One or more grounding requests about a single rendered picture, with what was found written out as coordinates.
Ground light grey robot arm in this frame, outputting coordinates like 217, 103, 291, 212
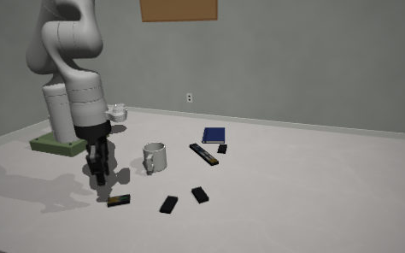
26, 0, 127, 143

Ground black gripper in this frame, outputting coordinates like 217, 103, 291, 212
73, 120, 112, 186

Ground dark blue book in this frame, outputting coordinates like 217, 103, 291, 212
202, 127, 225, 144

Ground black domino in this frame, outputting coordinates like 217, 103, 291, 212
203, 155, 219, 166
191, 186, 209, 203
197, 149, 210, 159
190, 144, 202, 153
218, 144, 227, 154
160, 196, 178, 214
107, 194, 131, 207

